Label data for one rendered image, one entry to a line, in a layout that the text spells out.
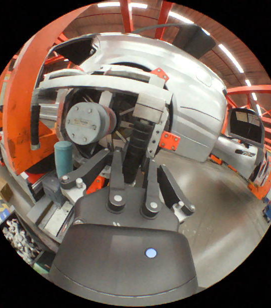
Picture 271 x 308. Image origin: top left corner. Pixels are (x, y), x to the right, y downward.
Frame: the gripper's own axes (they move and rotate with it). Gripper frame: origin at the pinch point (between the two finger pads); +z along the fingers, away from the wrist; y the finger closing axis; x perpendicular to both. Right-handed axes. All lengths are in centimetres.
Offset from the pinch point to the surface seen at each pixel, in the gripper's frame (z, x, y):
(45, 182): 12, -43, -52
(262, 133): 65, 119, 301
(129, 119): 56, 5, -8
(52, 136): 31, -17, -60
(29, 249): -27.3, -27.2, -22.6
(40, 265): -26.3, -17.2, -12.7
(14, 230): -26.1, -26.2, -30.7
